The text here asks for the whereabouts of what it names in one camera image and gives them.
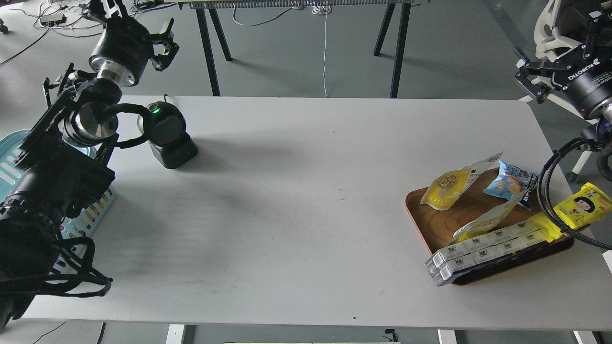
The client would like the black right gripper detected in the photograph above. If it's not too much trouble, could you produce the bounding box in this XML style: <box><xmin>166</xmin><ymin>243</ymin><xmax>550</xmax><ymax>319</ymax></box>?
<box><xmin>514</xmin><ymin>0</ymin><xmax>612</xmax><ymax>120</ymax></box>

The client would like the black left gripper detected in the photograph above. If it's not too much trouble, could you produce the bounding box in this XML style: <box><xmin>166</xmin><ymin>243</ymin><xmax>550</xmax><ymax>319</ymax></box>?
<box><xmin>89</xmin><ymin>17</ymin><xmax>180</xmax><ymax>86</ymax></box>

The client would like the yellow white nut snack pouch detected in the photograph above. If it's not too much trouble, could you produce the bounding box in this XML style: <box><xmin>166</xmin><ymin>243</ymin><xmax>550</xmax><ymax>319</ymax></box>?
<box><xmin>420</xmin><ymin>152</ymin><xmax>503</xmax><ymax>211</ymax></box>

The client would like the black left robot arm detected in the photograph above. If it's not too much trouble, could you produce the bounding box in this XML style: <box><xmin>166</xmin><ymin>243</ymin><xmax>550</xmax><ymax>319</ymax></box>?
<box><xmin>1</xmin><ymin>14</ymin><xmax>179</xmax><ymax>327</ymax></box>

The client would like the blue chip snack bag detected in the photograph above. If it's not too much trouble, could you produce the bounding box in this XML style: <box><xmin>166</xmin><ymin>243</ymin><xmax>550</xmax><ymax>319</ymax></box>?
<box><xmin>483</xmin><ymin>161</ymin><xmax>539</xmax><ymax>211</ymax></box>

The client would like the yellow cartoon face snack bag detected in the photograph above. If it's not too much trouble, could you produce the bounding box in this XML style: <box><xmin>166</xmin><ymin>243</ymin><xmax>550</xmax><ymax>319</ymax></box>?
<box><xmin>527</xmin><ymin>183</ymin><xmax>612</xmax><ymax>243</ymax></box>

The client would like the light blue plastic basket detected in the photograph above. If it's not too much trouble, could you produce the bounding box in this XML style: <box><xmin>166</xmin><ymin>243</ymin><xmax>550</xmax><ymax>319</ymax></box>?
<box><xmin>1</xmin><ymin>130</ymin><xmax>116</xmax><ymax>278</ymax></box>

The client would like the white office chair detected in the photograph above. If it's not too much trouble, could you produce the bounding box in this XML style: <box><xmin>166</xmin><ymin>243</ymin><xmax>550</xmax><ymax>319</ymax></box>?
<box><xmin>519</xmin><ymin>0</ymin><xmax>612</xmax><ymax>183</ymax></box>

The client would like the black barcode scanner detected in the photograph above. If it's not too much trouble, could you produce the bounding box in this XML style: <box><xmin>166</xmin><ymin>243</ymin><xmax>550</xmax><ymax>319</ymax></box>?
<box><xmin>147</xmin><ymin>94</ymin><xmax>198</xmax><ymax>169</ymax></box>

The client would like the yellow white flat pouch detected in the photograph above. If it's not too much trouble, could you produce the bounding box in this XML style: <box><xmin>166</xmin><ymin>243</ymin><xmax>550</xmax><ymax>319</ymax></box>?
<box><xmin>449</xmin><ymin>190</ymin><xmax>529</xmax><ymax>245</ymax></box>

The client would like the brown wooden tray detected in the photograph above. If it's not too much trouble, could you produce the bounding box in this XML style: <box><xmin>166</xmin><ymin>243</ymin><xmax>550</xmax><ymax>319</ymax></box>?
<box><xmin>405</xmin><ymin>170</ymin><xmax>574</xmax><ymax>286</ymax></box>

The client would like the floor power strip with cables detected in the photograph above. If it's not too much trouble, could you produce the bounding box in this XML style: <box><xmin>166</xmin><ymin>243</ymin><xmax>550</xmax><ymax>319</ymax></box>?
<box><xmin>0</xmin><ymin>0</ymin><xmax>177</xmax><ymax>67</ymax></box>

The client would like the hanging white cord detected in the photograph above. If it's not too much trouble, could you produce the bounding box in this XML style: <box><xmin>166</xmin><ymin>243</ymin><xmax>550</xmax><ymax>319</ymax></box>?
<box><xmin>312</xmin><ymin>2</ymin><xmax>332</xmax><ymax>98</ymax></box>

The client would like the black background table frame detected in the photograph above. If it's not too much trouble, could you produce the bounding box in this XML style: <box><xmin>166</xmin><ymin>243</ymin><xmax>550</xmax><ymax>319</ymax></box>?
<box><xmin>177</xmin><ymin>0</ymin><xmax>421</xmax><ymax>98</ymax></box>

